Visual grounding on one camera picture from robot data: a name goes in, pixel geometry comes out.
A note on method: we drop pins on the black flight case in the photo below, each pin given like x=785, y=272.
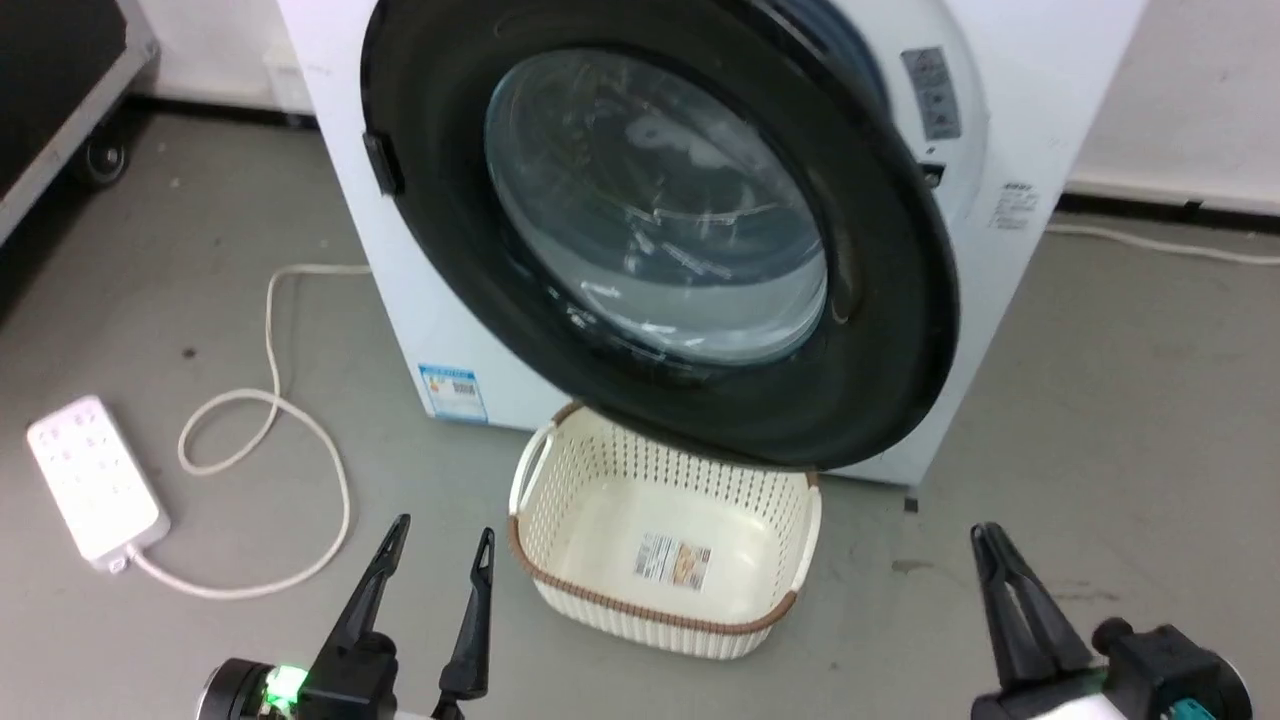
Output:
x=50, y=60

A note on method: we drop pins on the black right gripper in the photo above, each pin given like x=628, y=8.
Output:
x=1160, y=680

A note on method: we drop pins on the white power strip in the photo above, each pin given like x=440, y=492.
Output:
x=95, y=480

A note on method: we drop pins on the white perforated laundry basket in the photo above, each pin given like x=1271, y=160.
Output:
x=600, y=520

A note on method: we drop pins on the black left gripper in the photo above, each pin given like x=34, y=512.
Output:
x=340, y=685

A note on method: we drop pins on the black round glass washer door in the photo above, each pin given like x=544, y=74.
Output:
x=880, y=300

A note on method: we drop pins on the black castor wheel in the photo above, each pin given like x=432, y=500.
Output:
x=101, y=160

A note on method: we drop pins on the white front-load washing machine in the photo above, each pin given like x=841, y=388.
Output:
x=400, y=300

